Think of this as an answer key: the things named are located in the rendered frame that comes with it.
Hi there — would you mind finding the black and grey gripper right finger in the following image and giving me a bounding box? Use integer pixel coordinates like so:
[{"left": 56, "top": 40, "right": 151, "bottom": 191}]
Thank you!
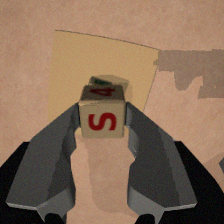
[{"left": 125, "top": 102, "right": 224, "bottom": 224}]

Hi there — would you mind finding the tan flat mat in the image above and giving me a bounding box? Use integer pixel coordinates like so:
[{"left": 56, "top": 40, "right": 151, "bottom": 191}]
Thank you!
[{"left": 47, "top": 30, "right": 161, "bottom": 123}]

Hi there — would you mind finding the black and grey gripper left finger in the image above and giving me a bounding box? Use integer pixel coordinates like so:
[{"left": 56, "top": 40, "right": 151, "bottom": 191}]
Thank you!
[{"left": 0, "top": 102, "right": 81, "bottom": 224}]

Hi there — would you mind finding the tan block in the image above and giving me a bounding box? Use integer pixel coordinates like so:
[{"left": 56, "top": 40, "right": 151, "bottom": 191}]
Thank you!
[
  {"left": 88, "top": 76, "right": 112, "bottom": 85},
  {"left": 75, "top": 126, "right": 81, "bottom": 135},
  {"left": 79, "top": 85, "right": 126, "bottom": 138}
]

